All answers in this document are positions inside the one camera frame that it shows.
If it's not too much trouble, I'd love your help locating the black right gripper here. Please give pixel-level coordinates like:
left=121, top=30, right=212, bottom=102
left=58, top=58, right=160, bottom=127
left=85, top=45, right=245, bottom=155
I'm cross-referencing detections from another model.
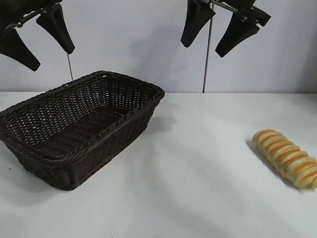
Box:
left=180, top=0, right=272, bottom=58

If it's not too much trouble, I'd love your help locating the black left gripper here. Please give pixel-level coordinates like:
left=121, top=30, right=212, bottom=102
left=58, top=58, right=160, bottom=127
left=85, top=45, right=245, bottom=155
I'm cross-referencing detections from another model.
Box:
left=0, top=0, right=75, bottom=72

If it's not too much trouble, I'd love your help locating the dark brown wicker basket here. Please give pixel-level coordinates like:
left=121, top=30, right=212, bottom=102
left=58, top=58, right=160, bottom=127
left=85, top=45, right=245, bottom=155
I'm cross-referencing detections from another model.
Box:
left=0, top=70, right=165, bottom=191

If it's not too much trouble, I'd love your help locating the long striped bread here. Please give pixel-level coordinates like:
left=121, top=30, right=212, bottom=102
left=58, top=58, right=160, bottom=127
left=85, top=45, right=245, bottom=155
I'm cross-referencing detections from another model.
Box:
left=252, top=128, right=317, bottom=190

